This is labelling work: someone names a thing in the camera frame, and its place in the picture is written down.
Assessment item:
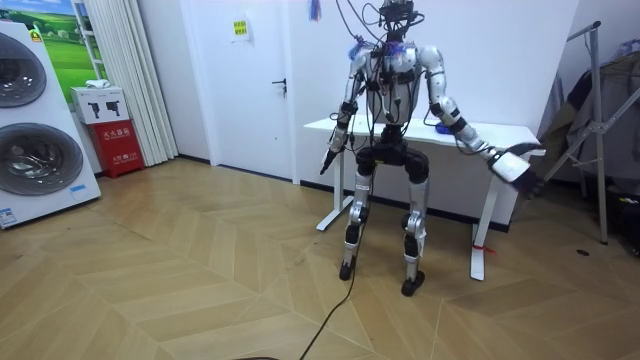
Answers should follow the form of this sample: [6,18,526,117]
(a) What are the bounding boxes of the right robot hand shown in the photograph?
[488,141,547,200]

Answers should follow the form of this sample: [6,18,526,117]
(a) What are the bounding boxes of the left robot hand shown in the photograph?
[319,144,344,177]

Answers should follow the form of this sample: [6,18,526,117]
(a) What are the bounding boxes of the white desk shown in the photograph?
[303,115,546,282]

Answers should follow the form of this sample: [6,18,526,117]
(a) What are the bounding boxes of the robot body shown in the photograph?
[349,0,434,151]

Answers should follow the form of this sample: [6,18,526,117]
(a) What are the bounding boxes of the robot legs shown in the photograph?
[338,134,431,298]

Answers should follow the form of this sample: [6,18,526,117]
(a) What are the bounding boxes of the grey metal clothes rack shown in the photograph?
[542,20,640,246]

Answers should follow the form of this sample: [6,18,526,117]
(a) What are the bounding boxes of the white door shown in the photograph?
[182,0,301,184]

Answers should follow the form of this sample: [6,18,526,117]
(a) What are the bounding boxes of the black bin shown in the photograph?
[606,187,640,257]

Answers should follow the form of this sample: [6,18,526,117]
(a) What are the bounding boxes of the hanging grey clothes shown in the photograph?
[537,39,640,177]

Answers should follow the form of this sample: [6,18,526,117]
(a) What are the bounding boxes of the yellow door sign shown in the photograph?
[230,18,251,43]

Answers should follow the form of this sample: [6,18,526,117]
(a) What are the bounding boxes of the white pleated curtain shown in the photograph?
[82,0,180,168]

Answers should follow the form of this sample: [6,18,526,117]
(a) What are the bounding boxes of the red fire extinguisher box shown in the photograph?
[86,118,147,180]

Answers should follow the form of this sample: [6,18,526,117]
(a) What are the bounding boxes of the white equipment box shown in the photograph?
[69,85,130,126]

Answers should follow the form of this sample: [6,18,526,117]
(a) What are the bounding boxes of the white ladder shelf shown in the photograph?
[71,0,107,82]

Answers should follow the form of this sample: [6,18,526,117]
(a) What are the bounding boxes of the white washing machine tower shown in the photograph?
[0,19,103,230]

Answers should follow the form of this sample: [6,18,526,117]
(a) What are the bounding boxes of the cable bundle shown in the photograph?
[307,0,387,45]

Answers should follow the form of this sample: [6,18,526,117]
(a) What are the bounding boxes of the black floor cable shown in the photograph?
[297,172,376,360]

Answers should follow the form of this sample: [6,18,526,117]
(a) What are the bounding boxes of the green landscape wall poster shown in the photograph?
[0,0,109,105]

